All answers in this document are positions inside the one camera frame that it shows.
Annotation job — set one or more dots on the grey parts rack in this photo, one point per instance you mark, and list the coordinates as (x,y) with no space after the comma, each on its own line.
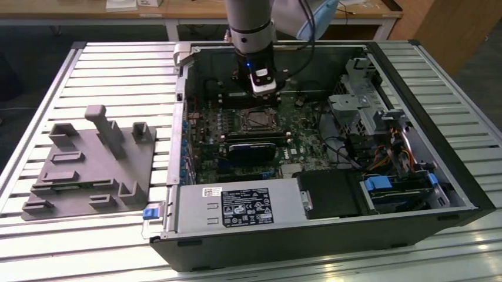
(98,164)

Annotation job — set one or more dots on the blue case latch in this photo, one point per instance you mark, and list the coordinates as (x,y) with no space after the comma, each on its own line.
(151,213)

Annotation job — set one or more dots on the CPU socket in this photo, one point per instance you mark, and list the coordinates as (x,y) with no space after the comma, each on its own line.
(242,128)

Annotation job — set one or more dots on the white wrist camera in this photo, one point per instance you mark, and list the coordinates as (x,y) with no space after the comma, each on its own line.
(263,85)

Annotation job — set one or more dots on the black RAM slot bank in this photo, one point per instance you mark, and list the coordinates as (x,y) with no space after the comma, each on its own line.
(231,100)

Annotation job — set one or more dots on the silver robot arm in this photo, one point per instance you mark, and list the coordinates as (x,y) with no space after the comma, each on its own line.
(249,23)

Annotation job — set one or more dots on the black PC case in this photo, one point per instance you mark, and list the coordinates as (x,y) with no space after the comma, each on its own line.
(274,249)

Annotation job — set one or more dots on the wooden desk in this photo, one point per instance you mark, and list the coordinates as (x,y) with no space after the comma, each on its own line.
(78,13)

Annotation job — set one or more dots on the green motherboard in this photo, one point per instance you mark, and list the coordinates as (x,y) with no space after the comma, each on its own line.
(310,141)

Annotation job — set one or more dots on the blue disk carrier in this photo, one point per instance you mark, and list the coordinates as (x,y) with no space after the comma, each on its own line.
(377,183)

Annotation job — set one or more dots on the blue bay clip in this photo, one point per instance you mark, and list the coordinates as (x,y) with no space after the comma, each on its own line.
(433,179)

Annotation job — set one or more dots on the black graphics card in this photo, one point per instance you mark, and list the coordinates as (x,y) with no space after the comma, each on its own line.
(251,152)

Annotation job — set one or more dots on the black drive box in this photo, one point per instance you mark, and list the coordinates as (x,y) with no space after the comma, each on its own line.
(329,194)

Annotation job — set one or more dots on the metal drive cage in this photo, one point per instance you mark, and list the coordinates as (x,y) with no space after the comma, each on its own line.
(349,105)

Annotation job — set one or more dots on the small silver heat sink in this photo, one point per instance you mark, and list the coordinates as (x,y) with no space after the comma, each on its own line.
(293,170)

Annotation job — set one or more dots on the grey power supply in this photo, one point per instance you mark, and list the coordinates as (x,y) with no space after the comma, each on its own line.
(197,205)

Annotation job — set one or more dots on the white box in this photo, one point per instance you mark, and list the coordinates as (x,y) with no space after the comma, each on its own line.
(122,5)

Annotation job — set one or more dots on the wooden cabinet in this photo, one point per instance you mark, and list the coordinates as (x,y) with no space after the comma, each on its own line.
(450,29)

